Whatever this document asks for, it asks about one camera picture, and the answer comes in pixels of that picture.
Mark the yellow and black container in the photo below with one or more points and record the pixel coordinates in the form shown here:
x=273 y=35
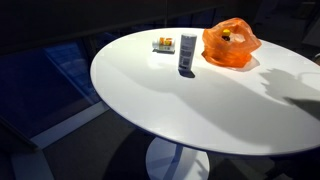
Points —
x=226 y=33

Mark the orange plastic bag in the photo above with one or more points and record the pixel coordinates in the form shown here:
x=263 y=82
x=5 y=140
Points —
x=230 y=55

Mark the white round table base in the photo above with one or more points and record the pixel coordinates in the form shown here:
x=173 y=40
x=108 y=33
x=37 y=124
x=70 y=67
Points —
x=176 y=163

